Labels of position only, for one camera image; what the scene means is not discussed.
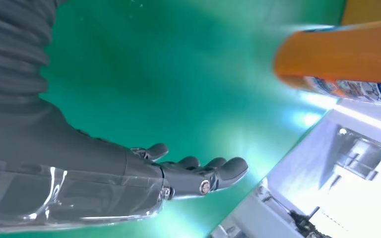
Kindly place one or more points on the green table mat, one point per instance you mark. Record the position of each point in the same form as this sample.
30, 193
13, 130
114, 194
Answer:
177, 82

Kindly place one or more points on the small yellow film-wrapped box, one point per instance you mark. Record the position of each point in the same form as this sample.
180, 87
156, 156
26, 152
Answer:
371, 10

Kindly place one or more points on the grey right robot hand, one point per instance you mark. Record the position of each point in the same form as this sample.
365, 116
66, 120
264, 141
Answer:
62, 157

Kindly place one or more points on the white grey machine base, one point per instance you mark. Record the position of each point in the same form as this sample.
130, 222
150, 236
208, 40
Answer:
358, 157

